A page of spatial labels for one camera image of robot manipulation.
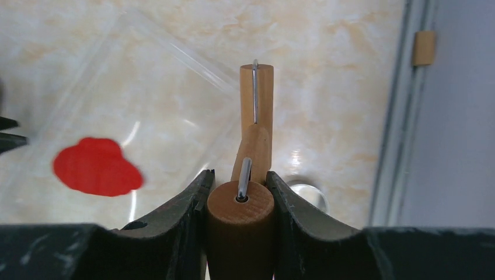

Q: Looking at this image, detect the small wooden block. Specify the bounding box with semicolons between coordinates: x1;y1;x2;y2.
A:
412;30;437;67

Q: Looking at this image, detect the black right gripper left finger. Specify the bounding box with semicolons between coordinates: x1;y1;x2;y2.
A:
1;170;215;279

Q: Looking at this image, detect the aluminium frame rail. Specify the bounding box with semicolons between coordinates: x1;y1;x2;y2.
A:
368;1;438;226

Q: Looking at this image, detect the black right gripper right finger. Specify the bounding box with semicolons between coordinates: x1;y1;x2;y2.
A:
266;171;494;279

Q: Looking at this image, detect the red dough piece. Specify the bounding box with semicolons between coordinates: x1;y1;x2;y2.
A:
52;137;144;197

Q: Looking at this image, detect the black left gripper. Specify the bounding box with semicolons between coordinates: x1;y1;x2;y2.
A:
1;117;29;154

